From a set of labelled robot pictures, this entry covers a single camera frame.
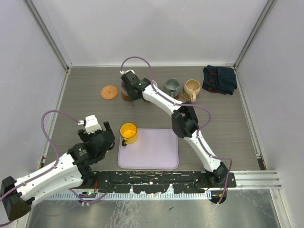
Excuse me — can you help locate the clear purple glass mug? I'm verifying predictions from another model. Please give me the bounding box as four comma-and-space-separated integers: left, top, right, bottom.
121, 81, 128, 96

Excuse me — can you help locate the yellow glass mug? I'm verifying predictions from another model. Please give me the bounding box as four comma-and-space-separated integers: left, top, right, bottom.
119, 123, 138, 146

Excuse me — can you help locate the light cork coaster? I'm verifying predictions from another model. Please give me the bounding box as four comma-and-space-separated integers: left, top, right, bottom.
101, 85, 118, 100
182, 92, 191, 100

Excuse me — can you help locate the grey-green ceramic mug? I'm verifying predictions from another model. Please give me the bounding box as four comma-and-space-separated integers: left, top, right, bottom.
164, 78, 180, 98

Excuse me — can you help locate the beige ceramic mug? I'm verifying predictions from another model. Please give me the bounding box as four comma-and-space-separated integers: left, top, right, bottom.
183, 79, 201, 103

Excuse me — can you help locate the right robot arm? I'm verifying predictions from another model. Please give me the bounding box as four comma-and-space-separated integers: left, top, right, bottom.
120, 70, 229, 187

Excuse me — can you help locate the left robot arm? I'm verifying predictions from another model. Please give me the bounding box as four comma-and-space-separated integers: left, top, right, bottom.
0, 122, 115, 222

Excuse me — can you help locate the lavender plastic tray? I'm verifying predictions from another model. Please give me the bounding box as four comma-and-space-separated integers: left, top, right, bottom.
117, 128, 179, 170

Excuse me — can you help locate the dark blue folded cloth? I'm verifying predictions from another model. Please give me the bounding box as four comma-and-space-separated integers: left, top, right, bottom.
202, 65, 237, 95

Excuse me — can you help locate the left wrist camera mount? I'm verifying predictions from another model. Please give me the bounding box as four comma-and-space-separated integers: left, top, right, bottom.
77, 115, 102, 134

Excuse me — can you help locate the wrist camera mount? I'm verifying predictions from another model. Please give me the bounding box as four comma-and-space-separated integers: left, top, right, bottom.
77, 115, 102, 134
120, 69, 135, 75

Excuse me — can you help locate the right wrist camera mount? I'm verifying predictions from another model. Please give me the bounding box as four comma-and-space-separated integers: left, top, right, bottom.
120, 69, 135, 75

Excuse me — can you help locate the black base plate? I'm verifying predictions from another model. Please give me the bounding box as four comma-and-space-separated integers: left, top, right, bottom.
80, 171, 236, 194

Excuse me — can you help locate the white slotted cable duct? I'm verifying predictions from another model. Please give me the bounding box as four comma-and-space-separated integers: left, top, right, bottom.
47, 188, 212, 200

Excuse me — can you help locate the aluminium frame post left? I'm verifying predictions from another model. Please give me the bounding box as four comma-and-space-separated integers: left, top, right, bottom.
23, 0, 71, 72

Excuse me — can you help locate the aluminium frame post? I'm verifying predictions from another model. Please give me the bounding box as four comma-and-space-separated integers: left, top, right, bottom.
23, 0, 71, 72
234, 0, 276, 68

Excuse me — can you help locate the aluminium frame post right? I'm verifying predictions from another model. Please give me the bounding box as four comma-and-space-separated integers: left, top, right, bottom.
234, 0, 276, 68

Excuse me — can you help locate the aluminium frame rail front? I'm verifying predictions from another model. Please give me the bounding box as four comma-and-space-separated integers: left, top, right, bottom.
75, 171, 281, 190

